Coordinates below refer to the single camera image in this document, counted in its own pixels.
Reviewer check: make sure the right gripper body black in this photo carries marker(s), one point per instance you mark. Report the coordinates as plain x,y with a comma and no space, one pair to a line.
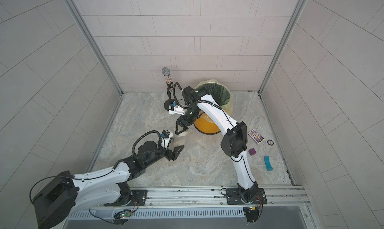
191,116

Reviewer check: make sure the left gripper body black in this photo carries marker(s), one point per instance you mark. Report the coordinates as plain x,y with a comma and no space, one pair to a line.
159,153

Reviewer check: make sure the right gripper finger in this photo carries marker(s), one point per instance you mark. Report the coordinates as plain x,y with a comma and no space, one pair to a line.
184,128
179,128

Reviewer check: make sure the clear oatmeal jar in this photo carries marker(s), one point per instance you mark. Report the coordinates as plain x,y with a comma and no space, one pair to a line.
179,138

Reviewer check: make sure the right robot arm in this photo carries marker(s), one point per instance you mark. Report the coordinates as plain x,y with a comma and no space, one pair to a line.
234,142

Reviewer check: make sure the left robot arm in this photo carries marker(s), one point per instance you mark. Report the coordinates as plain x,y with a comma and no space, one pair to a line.
67,194

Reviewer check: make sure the orange trash bin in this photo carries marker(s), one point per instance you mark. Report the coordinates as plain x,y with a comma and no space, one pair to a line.
205,125

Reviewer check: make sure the microphone on black stand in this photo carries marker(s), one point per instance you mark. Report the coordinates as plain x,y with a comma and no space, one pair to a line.
171,102

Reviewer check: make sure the small purple cube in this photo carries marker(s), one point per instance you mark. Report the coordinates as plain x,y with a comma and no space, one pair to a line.
252,151

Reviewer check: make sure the left circuit board module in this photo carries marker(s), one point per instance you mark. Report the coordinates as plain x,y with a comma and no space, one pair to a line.
120,218

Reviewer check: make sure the circuit board module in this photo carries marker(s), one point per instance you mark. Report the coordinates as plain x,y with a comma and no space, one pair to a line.
120,218
252,214

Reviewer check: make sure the purple patterned card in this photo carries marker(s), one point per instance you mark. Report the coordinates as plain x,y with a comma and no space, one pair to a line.
255,136

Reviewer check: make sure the teal curved block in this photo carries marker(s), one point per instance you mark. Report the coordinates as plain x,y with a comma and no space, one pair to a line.
268,163

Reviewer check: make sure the right circuit board module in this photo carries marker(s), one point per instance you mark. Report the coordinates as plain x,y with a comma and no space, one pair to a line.
252,214

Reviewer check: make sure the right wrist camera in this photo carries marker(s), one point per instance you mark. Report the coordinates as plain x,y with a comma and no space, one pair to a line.
176,109

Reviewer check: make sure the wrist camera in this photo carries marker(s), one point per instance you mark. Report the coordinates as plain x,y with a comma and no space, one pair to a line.
176,109
167,138

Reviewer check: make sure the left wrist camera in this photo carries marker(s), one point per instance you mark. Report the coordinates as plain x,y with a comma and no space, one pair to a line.
167,138

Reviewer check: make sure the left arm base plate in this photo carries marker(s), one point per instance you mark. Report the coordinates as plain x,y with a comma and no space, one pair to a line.
136,198

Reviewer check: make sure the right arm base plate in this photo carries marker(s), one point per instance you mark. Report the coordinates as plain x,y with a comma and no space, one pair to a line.
237,196

